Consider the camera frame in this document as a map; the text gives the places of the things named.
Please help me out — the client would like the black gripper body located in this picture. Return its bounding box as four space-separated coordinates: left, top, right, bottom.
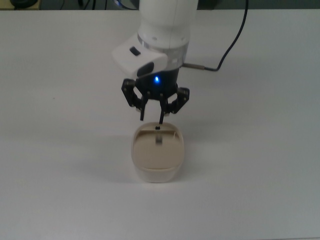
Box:
135 66 181 100

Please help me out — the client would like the beige bin lid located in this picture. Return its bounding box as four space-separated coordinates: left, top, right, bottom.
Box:
132 129 183 172

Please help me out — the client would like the small white trash bin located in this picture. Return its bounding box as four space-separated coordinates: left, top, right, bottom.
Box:
131 121 186 185

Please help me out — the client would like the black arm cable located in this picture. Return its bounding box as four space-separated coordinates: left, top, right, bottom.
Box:
183 0 250 73

